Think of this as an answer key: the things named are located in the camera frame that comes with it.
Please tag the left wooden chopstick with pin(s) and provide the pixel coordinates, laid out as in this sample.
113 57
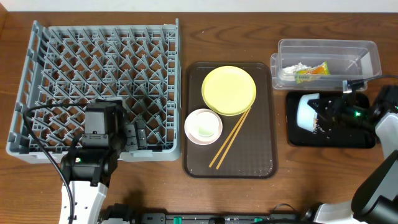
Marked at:
224 149

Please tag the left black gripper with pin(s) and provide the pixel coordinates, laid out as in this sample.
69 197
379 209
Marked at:
132 137

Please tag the white paper napkin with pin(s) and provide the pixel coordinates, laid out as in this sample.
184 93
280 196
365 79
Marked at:
288 73

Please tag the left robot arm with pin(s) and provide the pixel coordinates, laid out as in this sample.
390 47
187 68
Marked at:
93 157

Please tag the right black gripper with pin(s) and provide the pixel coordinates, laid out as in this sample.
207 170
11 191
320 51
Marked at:
329 111

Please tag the right wooden chopstick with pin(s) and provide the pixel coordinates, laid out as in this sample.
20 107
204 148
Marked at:
232 136

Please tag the wooden chopstick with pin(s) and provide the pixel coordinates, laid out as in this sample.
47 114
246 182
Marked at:
232 136
224 149

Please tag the yellow round plate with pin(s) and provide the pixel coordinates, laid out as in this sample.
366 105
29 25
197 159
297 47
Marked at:
228 90

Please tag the green orange snack wrapper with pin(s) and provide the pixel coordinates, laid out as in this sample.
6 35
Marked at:
308 74

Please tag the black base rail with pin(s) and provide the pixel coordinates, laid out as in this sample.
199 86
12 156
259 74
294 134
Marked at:
121 213

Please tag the clear plastic waste bin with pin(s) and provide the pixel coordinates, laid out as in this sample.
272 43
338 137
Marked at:
347 60

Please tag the grey plastic dishwasher rack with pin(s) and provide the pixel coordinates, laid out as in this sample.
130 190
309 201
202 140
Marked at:
68 66

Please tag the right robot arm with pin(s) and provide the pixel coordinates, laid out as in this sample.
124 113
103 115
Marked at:
375 201

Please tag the spilled rice pile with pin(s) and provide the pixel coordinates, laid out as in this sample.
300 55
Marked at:
321 129

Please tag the pink white bowl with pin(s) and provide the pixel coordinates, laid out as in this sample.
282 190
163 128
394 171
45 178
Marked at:
203 127

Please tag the light blue bowl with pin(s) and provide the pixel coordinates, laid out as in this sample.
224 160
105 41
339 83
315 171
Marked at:
306 115

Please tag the black waste tray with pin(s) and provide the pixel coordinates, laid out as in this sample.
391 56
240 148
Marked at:
339 136

